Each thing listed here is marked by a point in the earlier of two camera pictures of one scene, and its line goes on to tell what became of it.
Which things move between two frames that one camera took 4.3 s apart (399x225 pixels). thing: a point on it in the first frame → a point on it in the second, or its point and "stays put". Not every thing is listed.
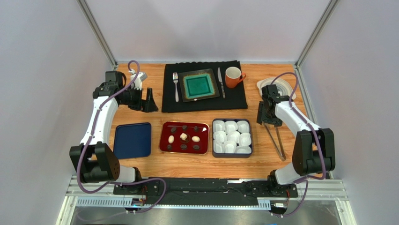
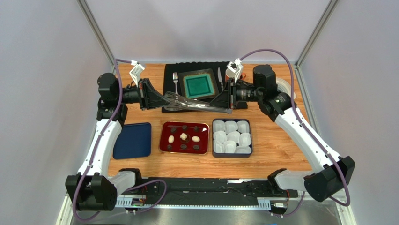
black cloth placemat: (235, 98) stays put
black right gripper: (269, 119) → (231, 93)
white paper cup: (229, 146) stays put
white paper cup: (243, 126) stays put
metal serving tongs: (283, 157) → (177, 101)
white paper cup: (220, 136) stays put
